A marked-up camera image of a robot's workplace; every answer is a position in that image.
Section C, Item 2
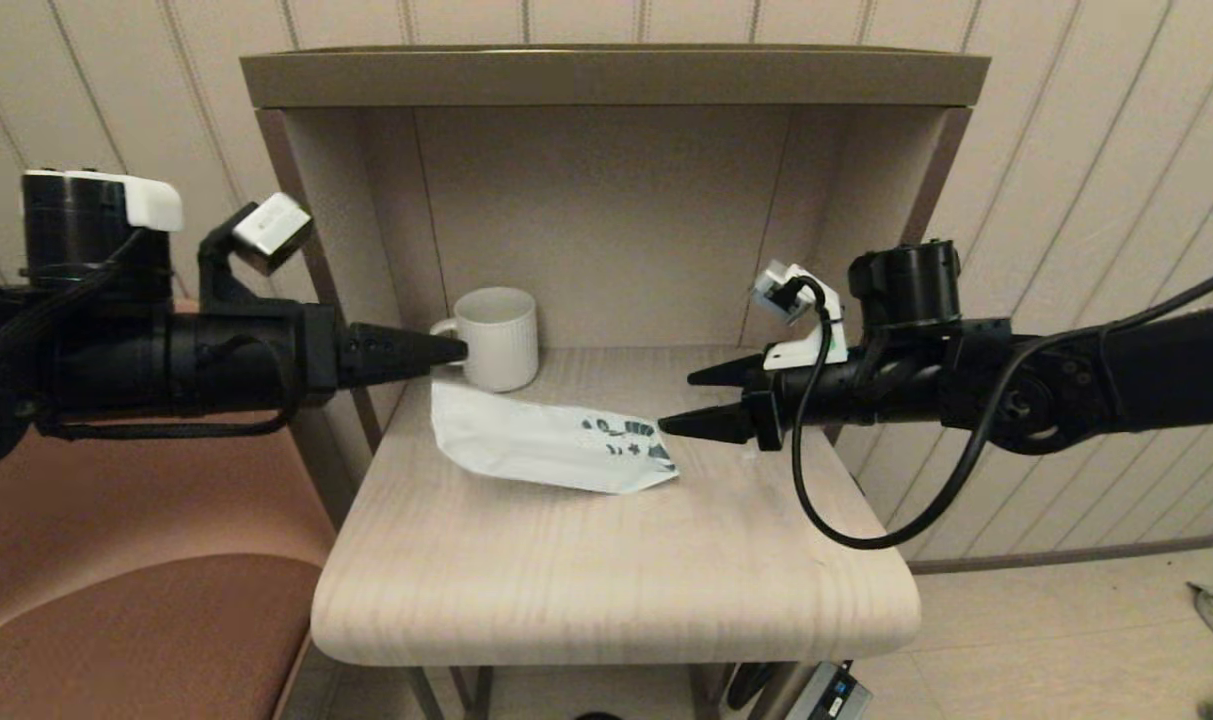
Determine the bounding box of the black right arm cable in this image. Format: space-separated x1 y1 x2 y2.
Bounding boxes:
791 262 1213 551

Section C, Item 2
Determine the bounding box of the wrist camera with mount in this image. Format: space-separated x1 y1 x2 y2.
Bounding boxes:
21 170 315 311
751 262 849 371

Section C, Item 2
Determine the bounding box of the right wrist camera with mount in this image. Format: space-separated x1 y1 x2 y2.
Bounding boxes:
751 262 849 371

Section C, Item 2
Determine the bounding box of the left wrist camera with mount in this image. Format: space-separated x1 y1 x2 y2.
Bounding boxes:
21 170 315 311

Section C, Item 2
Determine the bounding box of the pink chair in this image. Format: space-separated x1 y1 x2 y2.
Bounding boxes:
0 298 339 720

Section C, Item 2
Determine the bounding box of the white floral zip pouch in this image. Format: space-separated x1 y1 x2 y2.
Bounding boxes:
431 380 680 496

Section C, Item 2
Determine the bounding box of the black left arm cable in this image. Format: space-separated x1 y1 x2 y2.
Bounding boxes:
0 228 302 441

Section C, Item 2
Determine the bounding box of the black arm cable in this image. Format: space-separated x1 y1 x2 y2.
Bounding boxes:
0 228 302 441
791 262 1213 551

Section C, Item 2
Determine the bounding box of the white ribbed ceramic mug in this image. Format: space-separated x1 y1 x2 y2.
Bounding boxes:
429 287 540 393

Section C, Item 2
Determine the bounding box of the beige wooden desk with hutch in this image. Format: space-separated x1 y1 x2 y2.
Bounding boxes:
239 45 989 720

